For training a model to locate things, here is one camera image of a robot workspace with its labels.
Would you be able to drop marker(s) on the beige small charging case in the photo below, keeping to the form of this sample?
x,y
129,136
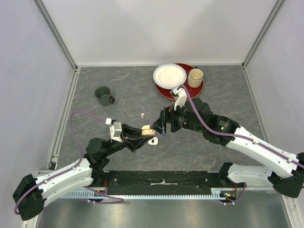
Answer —
x,y
147,130

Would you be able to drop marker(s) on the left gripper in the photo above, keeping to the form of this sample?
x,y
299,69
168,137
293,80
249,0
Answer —
x,y
134,144

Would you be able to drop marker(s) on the grey cable duct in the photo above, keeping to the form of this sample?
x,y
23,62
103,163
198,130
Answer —
x,y
88,194

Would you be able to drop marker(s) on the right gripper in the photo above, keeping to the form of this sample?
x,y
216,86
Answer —
x,y
167,115

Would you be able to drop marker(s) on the red round tray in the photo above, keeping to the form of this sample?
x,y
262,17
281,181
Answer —
x,y
194,92

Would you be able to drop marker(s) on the dark green mug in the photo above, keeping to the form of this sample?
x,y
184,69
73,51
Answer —
x,y
103,95

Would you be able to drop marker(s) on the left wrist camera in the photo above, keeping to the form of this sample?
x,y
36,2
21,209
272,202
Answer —
x,y
115,131

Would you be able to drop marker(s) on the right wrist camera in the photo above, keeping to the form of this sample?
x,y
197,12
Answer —
x,y
180,97

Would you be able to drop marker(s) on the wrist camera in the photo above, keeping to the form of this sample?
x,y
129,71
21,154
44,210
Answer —
x,y
180,97
115,131

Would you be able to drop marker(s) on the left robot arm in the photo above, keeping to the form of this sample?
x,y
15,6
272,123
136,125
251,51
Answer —
x,y
34,193

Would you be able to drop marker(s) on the cream ceramic cup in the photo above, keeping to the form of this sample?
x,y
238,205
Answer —
x,y
195,77

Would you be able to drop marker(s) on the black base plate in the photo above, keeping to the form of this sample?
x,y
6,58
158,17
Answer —
x,y
152,183

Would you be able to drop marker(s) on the white charging case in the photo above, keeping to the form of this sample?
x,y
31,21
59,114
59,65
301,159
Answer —
x,y
154,141

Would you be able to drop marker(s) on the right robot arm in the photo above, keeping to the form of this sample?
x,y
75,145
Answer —
x,y
282,170

